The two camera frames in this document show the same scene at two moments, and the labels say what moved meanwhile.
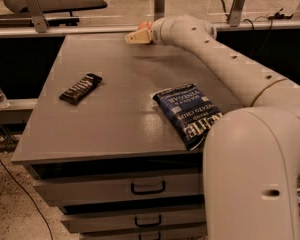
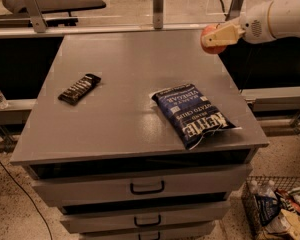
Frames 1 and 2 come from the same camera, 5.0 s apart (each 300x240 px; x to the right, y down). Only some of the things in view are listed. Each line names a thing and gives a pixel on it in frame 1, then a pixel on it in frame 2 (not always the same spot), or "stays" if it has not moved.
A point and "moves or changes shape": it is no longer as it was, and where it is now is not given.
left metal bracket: x=39 y=20 stays
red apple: x=145 y=25 moves or changes shape
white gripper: x=156 y=33 to x=256 y=26
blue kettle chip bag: x=189 y=111 stays
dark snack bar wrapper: x=78 y=90 stays
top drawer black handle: x=136 y=192 stays
